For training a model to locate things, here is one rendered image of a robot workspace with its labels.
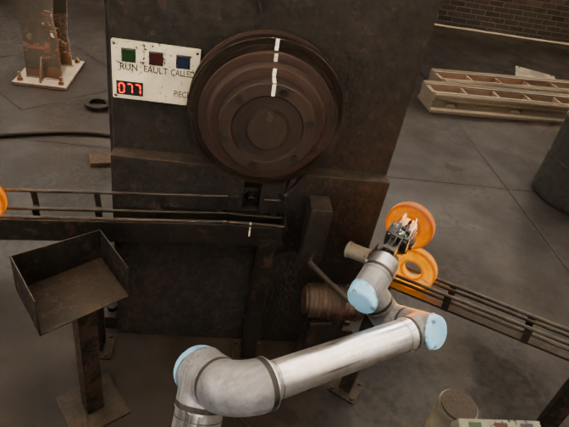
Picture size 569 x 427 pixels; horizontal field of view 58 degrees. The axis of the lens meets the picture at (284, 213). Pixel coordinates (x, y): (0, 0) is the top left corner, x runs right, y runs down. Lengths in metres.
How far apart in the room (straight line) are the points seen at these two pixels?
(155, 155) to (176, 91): 0.24
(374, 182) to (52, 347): 1.44
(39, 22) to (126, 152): 2.67
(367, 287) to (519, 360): 1.43
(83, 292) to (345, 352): 0.83
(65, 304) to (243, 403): 0.73
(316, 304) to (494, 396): 1.02
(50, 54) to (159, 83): 2.80
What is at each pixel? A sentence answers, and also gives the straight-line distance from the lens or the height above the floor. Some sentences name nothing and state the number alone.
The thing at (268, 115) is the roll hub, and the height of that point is 1.16.
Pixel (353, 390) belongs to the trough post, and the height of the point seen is 0.01.
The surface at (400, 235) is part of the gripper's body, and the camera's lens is 1.55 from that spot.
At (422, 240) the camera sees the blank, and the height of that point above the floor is 0.84.
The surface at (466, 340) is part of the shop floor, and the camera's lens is 2.69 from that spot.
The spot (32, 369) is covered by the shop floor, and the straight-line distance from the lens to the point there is 2.28.
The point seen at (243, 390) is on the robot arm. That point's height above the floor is 0.88.
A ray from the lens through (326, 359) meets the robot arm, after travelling 1.20.
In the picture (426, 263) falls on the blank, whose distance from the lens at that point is 1.72.
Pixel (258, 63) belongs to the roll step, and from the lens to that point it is 1.46.
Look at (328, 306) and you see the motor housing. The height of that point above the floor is 0.50.
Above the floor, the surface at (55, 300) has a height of 0.59.
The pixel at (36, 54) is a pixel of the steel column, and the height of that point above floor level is 0.21.
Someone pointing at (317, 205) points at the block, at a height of 0.80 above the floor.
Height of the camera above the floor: 1.77
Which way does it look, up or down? 35 degrees down
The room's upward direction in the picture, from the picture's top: 11 degrees clockwise
